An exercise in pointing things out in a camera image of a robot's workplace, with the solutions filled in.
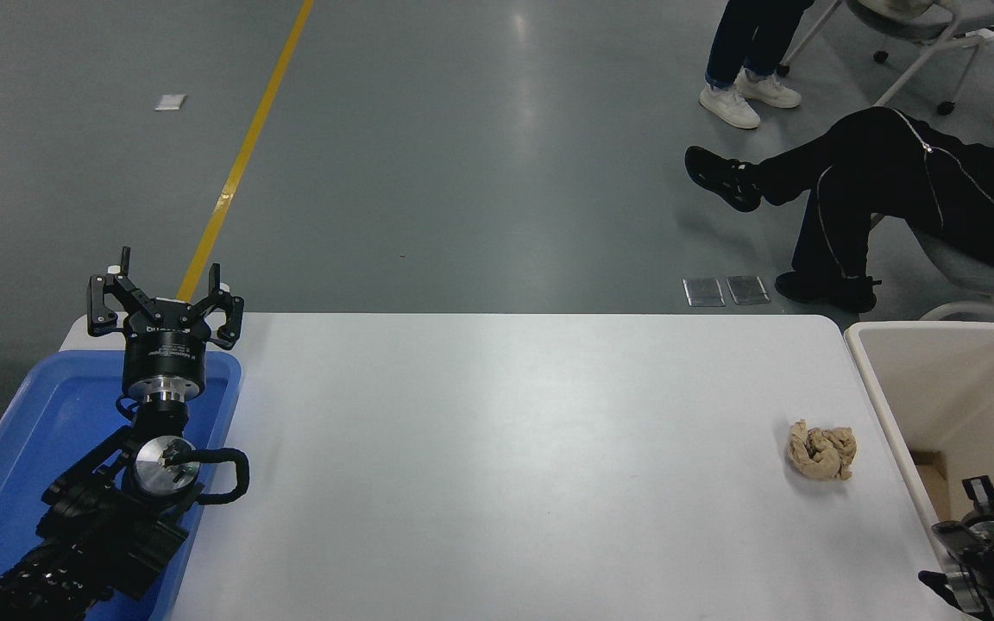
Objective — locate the white paper scrap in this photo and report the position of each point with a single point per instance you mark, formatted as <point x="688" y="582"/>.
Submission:
<point x="171" y="102"/>

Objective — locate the tan paper ball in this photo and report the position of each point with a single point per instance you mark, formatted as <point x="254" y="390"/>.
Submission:
<point x="820" y="453"/>

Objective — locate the brown cardboard piece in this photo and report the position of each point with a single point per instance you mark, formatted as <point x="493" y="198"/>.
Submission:
<point x="933" y="483"/>

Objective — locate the large pale bin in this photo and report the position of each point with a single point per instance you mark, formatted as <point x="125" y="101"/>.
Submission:
<point x="928" y="388"/>

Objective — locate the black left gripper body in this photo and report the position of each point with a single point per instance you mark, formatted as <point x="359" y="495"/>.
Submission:
<point x="165" y="354"/>

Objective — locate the standing person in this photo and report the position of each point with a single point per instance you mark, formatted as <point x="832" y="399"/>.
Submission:
<point x="747" y="43"/>

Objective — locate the metal floor plate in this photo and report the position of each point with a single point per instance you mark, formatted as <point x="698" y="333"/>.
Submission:
<point x="747" y="290"/>
<point x="704" y="292"/>

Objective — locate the white frame wheeled chair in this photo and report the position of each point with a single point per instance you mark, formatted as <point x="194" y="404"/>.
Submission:
<point x="911" y="21"/>

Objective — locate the grey seat chair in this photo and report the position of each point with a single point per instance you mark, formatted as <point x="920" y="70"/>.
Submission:
<point x="989" y="272"/>

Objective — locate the blue plastic tray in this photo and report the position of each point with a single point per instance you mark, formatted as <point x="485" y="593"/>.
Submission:
<point x="48" y="405"/>

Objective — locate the seated person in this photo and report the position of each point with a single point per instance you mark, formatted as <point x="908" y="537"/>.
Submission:
<point x="894" y="164"/>

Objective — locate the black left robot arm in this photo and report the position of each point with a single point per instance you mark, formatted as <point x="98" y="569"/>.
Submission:
<point x="91" y="526"/>

